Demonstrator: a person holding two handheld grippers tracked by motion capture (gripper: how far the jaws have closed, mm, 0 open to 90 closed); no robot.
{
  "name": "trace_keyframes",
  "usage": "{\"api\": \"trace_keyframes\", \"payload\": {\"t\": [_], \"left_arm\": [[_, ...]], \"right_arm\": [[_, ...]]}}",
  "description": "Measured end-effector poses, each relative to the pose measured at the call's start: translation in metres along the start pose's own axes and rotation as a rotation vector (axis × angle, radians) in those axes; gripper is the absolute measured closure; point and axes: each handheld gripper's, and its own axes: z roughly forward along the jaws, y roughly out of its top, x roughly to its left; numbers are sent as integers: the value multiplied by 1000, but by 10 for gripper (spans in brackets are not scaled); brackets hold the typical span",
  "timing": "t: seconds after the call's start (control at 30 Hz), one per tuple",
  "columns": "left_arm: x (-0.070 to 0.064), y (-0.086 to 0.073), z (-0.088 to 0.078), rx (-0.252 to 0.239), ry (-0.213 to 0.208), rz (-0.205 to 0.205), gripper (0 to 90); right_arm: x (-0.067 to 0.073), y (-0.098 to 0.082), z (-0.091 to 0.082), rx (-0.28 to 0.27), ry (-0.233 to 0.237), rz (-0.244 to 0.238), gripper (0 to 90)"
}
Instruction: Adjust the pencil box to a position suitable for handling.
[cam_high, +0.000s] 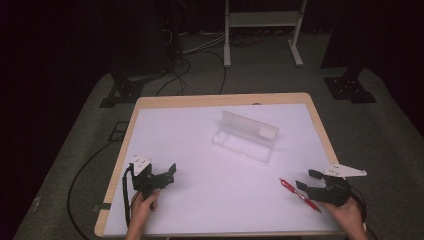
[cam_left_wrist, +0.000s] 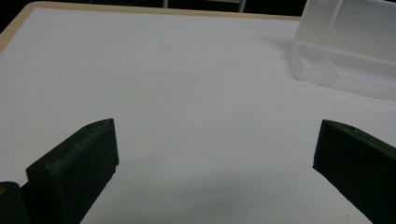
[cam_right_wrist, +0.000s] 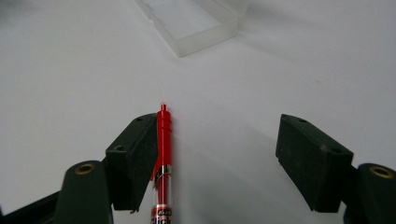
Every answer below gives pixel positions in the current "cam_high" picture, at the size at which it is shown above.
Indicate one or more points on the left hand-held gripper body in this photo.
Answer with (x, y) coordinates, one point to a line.
(143, 181)

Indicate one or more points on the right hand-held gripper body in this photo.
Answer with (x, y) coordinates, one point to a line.
(335, 193)

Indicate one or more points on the red pen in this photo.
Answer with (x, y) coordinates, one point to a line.
(300, 195)

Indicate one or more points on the clear plastic pencil case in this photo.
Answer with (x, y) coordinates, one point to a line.
(246, 136)

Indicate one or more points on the person's right hand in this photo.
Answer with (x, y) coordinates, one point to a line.
(350, 213)

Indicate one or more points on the person's left hand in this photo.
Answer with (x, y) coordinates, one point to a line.
(141, 210)

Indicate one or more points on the white table mat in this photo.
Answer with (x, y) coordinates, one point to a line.
(206, 186)

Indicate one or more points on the wooden table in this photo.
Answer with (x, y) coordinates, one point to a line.
(200, 99)

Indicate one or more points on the black stand base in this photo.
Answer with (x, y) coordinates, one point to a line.
(125, 90)
(348, 88)

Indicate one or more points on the white metal stand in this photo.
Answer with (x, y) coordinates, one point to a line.
(263, 18)

